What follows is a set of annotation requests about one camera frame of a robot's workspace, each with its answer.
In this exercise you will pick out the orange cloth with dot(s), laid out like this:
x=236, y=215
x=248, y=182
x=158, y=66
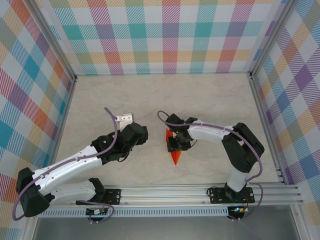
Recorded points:
x=176, y=158

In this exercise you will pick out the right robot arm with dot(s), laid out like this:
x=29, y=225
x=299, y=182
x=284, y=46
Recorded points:
x=245, y=145

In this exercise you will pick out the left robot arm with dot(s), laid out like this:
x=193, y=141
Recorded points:
x=70, y=165

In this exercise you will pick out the black circuit board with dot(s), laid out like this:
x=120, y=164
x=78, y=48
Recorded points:
x=96, y=212

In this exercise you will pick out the grey metal panel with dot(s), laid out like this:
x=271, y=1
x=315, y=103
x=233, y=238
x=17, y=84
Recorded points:
x=162, y=228

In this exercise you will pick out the small lit circuit board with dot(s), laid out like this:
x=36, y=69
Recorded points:
x=238, y=209

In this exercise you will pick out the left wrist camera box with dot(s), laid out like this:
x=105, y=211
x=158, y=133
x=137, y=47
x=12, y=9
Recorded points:
x=125, y=119

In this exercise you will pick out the long aluminium base rail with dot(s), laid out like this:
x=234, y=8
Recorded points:
x=162, y=195

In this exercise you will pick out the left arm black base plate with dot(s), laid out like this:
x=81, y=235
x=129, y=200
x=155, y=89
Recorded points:
x=113, y=196

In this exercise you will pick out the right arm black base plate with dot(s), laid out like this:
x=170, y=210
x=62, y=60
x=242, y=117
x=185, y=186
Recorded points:
x=217, y=195

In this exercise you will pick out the aluminium table side rail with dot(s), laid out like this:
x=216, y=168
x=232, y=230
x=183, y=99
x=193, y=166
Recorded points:
x=261, y=105
x=67, y=107

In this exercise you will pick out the aluminium frame post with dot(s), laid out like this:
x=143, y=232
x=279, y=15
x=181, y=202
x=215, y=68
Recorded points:
x=55, y=40
x=270, y=37

